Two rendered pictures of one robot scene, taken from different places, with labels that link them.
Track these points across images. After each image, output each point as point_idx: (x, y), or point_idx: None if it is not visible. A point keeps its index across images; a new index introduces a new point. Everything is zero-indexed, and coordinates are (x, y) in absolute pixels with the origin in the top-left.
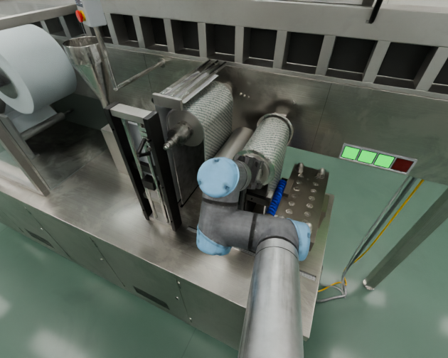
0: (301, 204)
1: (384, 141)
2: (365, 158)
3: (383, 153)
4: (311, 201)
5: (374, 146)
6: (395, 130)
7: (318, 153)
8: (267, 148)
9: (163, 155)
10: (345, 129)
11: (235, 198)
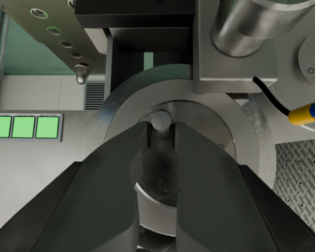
0: (54, 9)
1: (9, 158)
2: (25, 124)
3: (3, 139)
4: (47, 24)
5: (19, 146)
6: (1, 179)
7: (95, 111)
8: None
9: None
10: (65, 165)
11: None
